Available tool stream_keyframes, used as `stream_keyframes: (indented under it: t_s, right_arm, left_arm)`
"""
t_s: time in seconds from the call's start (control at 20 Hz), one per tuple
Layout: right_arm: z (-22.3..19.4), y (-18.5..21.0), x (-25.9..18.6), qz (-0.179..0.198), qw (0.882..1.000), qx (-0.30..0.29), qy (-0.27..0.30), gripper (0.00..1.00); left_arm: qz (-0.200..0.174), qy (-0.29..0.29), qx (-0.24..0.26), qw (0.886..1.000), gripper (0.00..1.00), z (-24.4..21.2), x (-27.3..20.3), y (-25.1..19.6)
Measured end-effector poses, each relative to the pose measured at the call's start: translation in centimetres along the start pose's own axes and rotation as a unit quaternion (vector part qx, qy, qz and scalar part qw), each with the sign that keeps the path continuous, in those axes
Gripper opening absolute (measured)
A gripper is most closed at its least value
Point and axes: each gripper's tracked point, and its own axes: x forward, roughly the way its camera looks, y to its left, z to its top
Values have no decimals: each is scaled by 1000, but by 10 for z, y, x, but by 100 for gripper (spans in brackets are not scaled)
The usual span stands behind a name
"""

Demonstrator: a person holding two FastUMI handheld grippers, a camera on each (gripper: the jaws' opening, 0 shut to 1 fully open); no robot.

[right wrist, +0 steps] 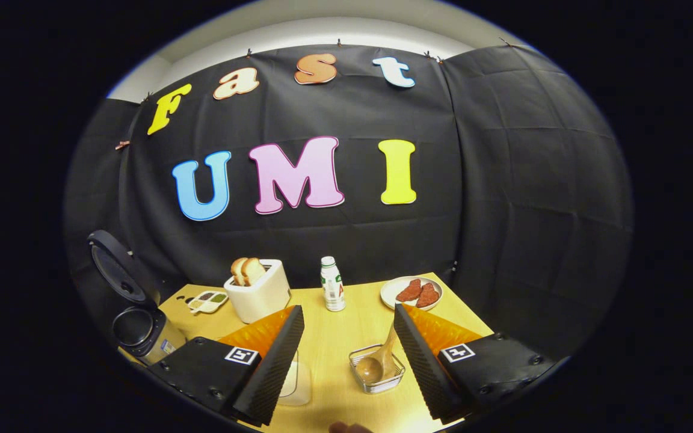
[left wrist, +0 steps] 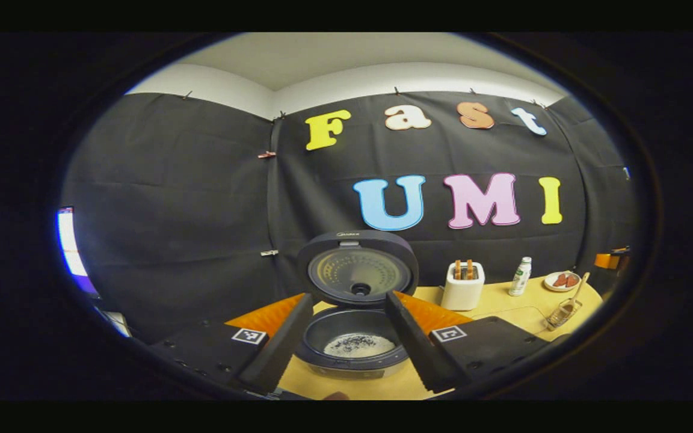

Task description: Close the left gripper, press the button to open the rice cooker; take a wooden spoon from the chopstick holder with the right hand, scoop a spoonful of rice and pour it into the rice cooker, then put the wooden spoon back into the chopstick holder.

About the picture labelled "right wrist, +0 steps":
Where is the white plate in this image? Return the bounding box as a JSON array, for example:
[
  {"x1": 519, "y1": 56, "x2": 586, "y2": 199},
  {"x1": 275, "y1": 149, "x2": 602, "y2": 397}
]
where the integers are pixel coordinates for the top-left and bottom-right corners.
[{"x1": 380, "y1": 276, "x2": 443, "y2": 312}]

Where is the white divided sauce dish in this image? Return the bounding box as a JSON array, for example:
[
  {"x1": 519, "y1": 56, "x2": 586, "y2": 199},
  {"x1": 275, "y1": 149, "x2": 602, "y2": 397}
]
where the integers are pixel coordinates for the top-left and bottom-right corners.
[{"x1": 187, "y1": 290, "x2": 229, "y2": 315}]

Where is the black backdrop cloth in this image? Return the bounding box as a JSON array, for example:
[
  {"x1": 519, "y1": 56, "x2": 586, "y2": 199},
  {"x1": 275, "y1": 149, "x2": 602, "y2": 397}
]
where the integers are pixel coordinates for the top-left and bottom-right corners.
[{"x1": 64, "y1": 43, "x2": 634, "y2": 361}]

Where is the white toaster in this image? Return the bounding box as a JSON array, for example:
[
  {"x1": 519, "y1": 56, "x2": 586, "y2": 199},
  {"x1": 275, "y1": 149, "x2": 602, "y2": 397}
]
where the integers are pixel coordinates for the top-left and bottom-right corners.
[{"x1": 224, "y1": 259, "x2": 292, "y2": 324}]

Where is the dark grey rice cooker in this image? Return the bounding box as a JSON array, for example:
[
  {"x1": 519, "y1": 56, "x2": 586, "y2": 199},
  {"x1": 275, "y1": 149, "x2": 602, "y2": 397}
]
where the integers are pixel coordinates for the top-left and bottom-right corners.
[{"x1": 87, "y1": 230, "x2": 188, "y2": 366}]

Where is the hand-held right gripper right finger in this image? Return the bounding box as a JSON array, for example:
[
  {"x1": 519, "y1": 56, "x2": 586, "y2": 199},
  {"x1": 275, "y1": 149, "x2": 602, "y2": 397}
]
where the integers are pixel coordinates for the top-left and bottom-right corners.
[{"x1": 393, "y1": 302, "x2": 558, "y2": 422}]

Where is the red meat piece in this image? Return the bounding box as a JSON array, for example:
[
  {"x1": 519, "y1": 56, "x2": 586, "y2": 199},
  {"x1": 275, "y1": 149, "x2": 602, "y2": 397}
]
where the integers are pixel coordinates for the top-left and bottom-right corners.
[
  {"x1": 416, "y1": 283, "x2": 440, "y2": 309},
  {"x1": 396, "y1": 278, "x2": 422, "y2": 302}
]

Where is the white drink bottle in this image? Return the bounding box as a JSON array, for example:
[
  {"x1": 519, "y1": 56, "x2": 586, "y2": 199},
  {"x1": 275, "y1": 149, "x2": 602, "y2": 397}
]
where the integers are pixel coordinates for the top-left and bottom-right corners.
[{"x1": 321, "y1": 256, "x2": 346, "y2": 312}]

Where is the wooden spoon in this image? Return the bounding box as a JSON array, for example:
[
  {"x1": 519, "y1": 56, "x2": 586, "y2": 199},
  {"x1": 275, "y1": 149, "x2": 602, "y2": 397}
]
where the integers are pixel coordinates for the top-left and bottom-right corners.
[{"x1": 356, "y1": 322, "x2": 400, "y2": 384}]

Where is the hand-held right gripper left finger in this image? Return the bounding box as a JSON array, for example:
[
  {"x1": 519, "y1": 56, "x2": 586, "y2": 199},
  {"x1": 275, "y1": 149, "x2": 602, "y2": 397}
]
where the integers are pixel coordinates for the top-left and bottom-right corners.
[{"x1": 148, "y1": 305, "x2": 305, "y2": 426}]

